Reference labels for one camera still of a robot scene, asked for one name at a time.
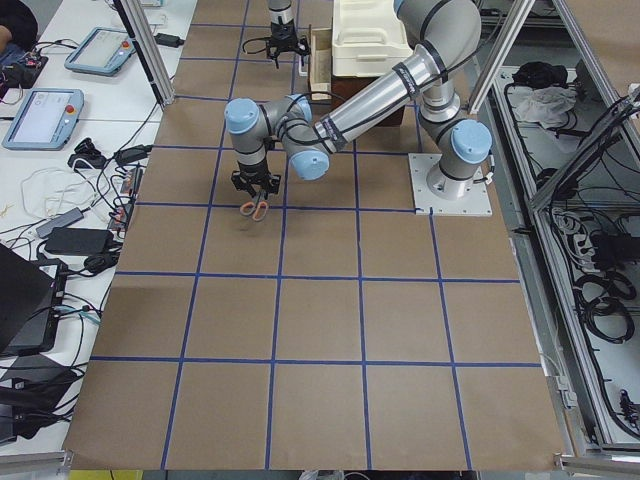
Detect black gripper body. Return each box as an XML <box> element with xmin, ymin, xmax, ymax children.
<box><xmin>231</xmin><ymin>162</ymin><xmax>281</xmax><ymax>193</ymax></box>
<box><xmin>266</xmin><ymin>24</ymin><xmax>300</xmax><ymax>56</ymax></box>

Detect grey orange scissors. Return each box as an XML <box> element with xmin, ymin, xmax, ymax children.
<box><xmin>239</xmin><ymin>192</ymin><xmax>269</xmax><ymax>222</ymax></box>

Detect wooden drawer with white handle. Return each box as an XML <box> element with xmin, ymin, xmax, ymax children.
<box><xmin>297</xmin><ymin>26</ymin><xmax>332</xmax><ymax>101</ymax></box>

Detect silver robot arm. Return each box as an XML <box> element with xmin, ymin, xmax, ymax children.
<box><xmin>265</xmin><ymin>0</ymin><xmax>310</xmax><ymax>67</ymax></box>
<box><xmin>224</xmin><ymin>0</ymin><xmax>492</xmax><ymax>204</ymax></box>

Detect dark wooden drawer cabinet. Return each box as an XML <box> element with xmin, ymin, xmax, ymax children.
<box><xmin>327</xmin><ymin>70</ymin><xmax>410</xmax><ymax>136</ymax></box>

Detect white foam tray box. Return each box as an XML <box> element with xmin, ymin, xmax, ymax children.
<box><xmin>332</xmin><ymin>0</ymin><xmax>413</xmax><ymax>78</ymax></box>

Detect teach pendant far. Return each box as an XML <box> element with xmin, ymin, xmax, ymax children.
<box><xmin>64</xmin><ymin>27</ymin><xmax>135</xmax><ymax>77</ymax></box>

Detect teach pendant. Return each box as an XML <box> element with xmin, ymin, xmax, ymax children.
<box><xmin>2</xmin><ymin>88</ymin><xmax>84</xmax><ymax>151</ymax></box>
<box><xmin>64</xmin><ymin>27</ymin><xmax>135</xmax><ymax>77</ymax></box>

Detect black power adapter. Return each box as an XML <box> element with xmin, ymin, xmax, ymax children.
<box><xmin>44</xmin><ymin>227</ymin><xmax>113</xmax><ymax>256</ymax></box>

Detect teach pendant near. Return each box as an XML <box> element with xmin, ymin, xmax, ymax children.
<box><xmin>2</xmin><ymin>88</ymin><xmax>84</xmax><ymax>151</ymax></box>

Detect black laptop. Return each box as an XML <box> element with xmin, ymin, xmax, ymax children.
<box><xmin>1</xmin><ymin>246</ymin><xmax>68</xmax><ymax>357</ymax></box>

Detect white cloth rag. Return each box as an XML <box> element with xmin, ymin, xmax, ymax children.
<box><xmin>514</xmin><ymin>87</ymin><xmax>578</xmax><ymax>129</ymax></box>

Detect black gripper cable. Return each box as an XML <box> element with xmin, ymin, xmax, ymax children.
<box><xmin>241</xmin><ymin>37</ymin><xmax>274</xmax><ymax>56</ymax></box>

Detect aluminium frame post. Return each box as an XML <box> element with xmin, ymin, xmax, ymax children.
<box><xmin>113</xmin><ymin>0</ymin><xmax>175</xmax><ymax>108</ymax></box>

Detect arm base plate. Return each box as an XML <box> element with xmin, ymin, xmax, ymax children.
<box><xmin>408</xmin><ymin>153</ymin><xmax>493</xmax><ymax>217</ymax></box>

